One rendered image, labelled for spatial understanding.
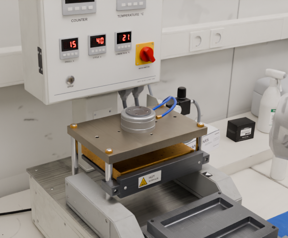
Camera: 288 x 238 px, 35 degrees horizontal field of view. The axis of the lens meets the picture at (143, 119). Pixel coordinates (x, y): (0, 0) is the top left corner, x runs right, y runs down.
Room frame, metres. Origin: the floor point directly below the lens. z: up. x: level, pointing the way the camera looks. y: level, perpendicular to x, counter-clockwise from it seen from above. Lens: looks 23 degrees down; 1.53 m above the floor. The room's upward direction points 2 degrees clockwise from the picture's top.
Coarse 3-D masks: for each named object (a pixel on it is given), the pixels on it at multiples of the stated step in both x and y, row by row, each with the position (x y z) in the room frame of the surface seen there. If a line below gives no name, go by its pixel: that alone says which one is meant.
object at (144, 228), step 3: (144, 225) 0.77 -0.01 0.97; (141, 228) 0.76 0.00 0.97; (144, 228) 0.76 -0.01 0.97; (144, 231) 0.75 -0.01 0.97; (147, 231) 0.75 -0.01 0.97; (144, 234) 0.74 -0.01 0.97; (147, 234) 0.74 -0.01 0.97; (150, 234) 0.74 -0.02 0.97; (147, 237) 0.74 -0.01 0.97; (150, 237) 0.73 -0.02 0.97; (153, 237) 0.73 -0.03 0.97; (279, 237) 0.75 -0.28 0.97; (282, 237) 0.69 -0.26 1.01; (285, 237) 0.69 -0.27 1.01
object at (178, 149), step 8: (176, 144) 0.97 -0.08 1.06; (184, 144) 0.97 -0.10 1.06; (88, 152) 0.93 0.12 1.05; (152, 152) 0.93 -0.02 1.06; (160, 152) 0.93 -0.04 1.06; (168, 152) 0.93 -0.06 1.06; (176, 152) 0.93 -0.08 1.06; (184, 152) 0.93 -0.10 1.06; (88, 160) 0.94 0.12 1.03; (96, 160) 0.91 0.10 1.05; (128, 160) 0.89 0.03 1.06; (136, 160) 0.89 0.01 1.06; (144, 160) 0.89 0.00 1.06; (152, 160) 0.89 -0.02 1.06; (160, 160) 0.89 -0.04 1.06; (96, 168) 0.91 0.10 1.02; (104, 168) 0.88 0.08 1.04; (120, 168) 0.85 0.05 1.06; (128, 168) 0.85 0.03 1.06; (136, 168) 0.85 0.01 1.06; (104, 176) 0.88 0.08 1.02
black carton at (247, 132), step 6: (228, 120) 1.60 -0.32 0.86; (234, 120) 1.60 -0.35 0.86; (240, 120) 1.60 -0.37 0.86; (246, 120) 1.61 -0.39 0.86; (252, 120) 1.61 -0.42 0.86; (228, 126) 1.59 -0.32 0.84; (234, 126) 1.57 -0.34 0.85; (240, 126) 1.56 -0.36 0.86; (246, 126) 1.57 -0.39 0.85; (252, 126) 1.59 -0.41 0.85; (228, 132) 1.59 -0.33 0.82; (234, 132) 1.56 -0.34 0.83; (240, 132) 1.56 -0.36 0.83; (246, 132) 1.58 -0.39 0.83; (252, 132) 1.59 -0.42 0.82; (234, 138) 1.56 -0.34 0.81; (240, 138) 1.56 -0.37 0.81; (246, 138) 1.58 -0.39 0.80
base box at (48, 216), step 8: (32, 184) 1.04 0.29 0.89; (32, 192) 1.05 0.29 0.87; (40, 192) 1.00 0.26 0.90; (32, 200) 1.05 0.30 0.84; (40, 200) 1.01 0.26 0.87; (48, 200) 0.97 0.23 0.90; (32, 208) 1.06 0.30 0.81; (40, 208) 1.01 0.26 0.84; (48, 208) 0.97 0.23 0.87; (56, 208) 0.93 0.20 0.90; (32, 216) 1.06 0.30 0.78; (40, 216) 1.01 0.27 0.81; (48, 216) 0.97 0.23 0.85; (56, 216) 0.93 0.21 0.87; (64, 216) 0.90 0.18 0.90; (40, 224) 1.02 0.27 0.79; (48, 224) 0.97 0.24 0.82; (56, 224) 0.93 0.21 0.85; (64, 224) 0.90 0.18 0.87; (72, 224) 0.86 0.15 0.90; (48, 232) 0.98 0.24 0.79; (56, 232) 0.94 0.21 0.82; (64, 232) 0.90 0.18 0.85; (72, 232) 0.86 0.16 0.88; (80, 232) 0.83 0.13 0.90
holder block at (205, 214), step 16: (176, 208) 0.80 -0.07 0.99; (192, 208) 0.80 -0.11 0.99; (208, 208) 0.83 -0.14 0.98; (224, 208) 0.83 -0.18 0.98; (240, 208) 0.81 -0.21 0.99; (160, 224) 0.74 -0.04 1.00; (176, 224) 0.76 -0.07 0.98; (192, 224) 0.75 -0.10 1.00; (208, 224) 0.75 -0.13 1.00; (224, 224) 0.75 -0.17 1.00; (240, 224) 0.77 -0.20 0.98; (256, 224) 0.77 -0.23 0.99; (272, 224) 0.75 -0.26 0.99
